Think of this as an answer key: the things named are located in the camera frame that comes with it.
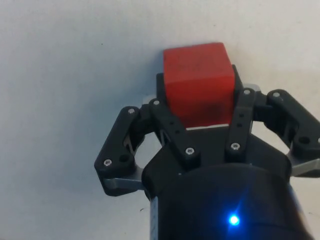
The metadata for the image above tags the red cube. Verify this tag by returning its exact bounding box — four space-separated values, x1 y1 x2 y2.
162 42 235 131

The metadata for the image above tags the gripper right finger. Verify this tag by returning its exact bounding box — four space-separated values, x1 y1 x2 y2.
224 64 320 179

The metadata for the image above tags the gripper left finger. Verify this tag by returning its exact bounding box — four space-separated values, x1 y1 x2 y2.
94 72 202 198

